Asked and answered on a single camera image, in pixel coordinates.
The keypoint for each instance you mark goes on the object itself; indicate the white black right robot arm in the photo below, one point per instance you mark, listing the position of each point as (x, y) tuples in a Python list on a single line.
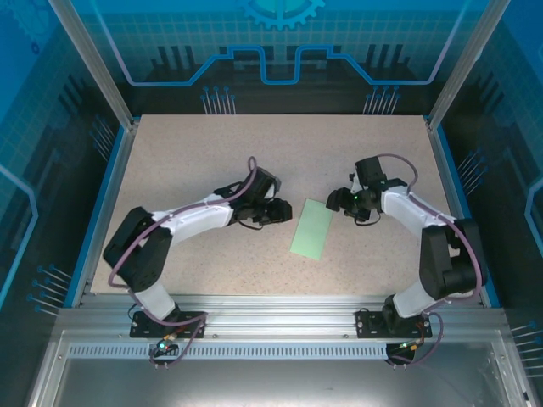
[(407, 207)]

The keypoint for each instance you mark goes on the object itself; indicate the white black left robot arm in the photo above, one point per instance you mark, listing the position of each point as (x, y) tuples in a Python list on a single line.
[(199, 216)]

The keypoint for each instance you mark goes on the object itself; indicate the steel sheet tray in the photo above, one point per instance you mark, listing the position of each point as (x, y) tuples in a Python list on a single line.
[(275, 386)]

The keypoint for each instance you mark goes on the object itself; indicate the aluminium table edge beam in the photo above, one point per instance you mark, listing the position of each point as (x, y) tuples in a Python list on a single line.
[(275, 316)]

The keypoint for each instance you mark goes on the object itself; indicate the small connector with green light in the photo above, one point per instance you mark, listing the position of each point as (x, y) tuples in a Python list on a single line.
[(169, 340), (413, 344)]

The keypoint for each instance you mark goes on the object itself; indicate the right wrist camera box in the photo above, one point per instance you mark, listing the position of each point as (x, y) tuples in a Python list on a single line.
[(355, 180)]

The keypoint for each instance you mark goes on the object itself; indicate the blue aluminium side rail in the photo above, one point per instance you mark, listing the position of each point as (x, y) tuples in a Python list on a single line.
[(111, 191), (455, 191)]

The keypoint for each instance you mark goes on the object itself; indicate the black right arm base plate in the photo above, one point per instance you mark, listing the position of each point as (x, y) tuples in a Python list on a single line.
[(367, 324)]

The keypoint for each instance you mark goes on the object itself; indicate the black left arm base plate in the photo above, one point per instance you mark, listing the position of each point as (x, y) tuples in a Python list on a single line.
[(142, 326)]

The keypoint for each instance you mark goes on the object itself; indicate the aluminium frame post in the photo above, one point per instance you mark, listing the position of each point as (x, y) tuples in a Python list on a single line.
[(97, 63), (466, 63)]

